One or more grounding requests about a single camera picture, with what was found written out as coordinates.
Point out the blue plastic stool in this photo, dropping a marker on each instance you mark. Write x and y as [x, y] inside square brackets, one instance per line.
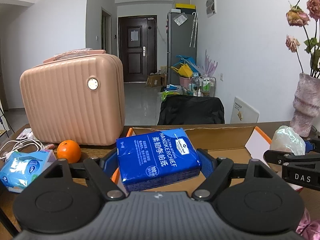
[186, 60]

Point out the white paper sheet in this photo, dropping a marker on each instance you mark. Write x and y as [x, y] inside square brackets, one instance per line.
[134, 35]

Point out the grey refrigerator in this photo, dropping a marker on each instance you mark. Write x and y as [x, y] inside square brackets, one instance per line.
[181, 42]

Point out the small printed card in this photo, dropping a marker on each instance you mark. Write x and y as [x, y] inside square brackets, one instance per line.
[25, 133]

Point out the cardboard box with orange rim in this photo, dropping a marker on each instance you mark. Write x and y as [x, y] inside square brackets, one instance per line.
[225, 140]

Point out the dried pink rose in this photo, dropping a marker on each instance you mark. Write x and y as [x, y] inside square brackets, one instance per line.
[292, 43]
[313, 3]
[297, 16]

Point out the pink ribbed suitcase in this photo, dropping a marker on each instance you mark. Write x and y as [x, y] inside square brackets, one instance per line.
[70, 100]

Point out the light blue tissue pack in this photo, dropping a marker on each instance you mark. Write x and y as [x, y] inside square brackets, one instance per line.
[22, 168]

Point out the white flat panel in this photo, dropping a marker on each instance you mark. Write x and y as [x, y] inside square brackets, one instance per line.
[243, 111]

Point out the green plastic bag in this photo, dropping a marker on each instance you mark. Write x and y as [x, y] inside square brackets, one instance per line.
[167, 96]

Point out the brown cardboard carton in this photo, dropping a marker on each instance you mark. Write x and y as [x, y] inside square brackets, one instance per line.
[155, 80]

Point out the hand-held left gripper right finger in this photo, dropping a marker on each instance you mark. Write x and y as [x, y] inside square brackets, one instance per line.
[208, 163]

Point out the blue handkerchief tissue pack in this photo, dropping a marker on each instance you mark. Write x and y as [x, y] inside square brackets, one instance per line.
[157, 157]

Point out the dark brown door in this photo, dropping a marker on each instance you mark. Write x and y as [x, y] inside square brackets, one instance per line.
[136, 55]

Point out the clear plastic bag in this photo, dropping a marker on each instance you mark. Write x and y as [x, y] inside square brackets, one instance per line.
[180, 19]

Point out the orange fruit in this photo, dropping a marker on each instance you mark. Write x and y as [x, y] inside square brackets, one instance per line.
[69, 151]

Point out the pink bucket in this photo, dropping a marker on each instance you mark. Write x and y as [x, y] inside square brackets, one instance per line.
[185, 82]

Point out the white iridescent soft wad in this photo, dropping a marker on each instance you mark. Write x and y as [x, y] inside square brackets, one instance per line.
[287, 138]

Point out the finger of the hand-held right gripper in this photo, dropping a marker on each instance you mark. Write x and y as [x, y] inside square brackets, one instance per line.
[312, 145]
[287, 157]

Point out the white wall fuse panel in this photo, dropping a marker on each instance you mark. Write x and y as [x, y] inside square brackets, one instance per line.
[210, 5]

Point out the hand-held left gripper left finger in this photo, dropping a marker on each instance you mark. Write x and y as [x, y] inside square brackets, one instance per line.
[110, 160]

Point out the pink cloth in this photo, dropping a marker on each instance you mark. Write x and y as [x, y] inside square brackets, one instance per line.
[306, 227]

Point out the side room door frame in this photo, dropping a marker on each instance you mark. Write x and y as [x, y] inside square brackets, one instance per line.
[106, 30]

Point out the clear folded umbrella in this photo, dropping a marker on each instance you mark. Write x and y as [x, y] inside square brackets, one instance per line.
[193, 30]

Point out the yellow box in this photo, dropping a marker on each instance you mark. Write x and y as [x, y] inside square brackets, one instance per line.
[185, 6]

